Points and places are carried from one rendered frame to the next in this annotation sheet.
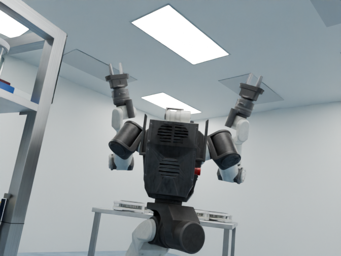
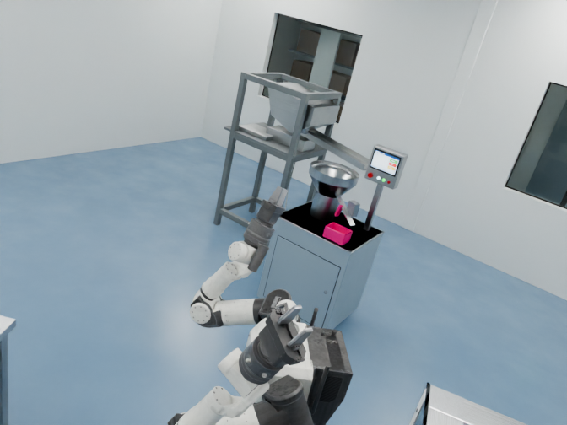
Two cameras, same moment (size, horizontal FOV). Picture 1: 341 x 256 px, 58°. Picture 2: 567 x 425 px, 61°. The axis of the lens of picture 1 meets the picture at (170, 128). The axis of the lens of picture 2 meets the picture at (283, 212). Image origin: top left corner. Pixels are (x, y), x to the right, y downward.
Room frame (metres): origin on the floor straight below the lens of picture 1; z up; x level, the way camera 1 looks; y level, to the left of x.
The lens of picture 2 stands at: (1.77, 1.11, 2.15)
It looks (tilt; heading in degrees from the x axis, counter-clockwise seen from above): 23 degrees down; 256
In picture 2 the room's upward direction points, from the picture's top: 14 degrees clockwise
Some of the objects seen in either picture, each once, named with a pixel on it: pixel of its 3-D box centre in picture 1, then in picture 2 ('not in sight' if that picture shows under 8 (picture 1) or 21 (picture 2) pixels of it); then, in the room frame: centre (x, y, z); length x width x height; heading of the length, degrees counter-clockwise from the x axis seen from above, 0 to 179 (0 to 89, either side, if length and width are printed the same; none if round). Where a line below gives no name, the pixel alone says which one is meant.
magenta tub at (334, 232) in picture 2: not in sight; (337, 234); (0.66, -1.71, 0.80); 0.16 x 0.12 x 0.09; 137
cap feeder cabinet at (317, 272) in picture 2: not in sight; (317, 267); (0.63, -1.95, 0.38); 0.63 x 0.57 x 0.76; 137
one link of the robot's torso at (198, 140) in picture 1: (172, 159); (290, 377); (1.33, -0.02, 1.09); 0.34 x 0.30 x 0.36; 85
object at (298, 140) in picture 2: not in sight; (286, 175); (0.83, -2.86, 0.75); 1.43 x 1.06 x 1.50; 137
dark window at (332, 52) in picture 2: not in sight; (310, 67); (0.31, -5.16, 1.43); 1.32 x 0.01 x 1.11; 137
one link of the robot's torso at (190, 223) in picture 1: (174, 225); not in sight; (1.31, -0.06, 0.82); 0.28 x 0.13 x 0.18; 29
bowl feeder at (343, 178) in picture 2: not in sight; (335, 196); (0.63, -2.02, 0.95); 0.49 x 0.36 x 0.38; 137
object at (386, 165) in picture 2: not in sight; (376, 191); (0.38, -1.91, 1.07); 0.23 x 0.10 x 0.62; 137
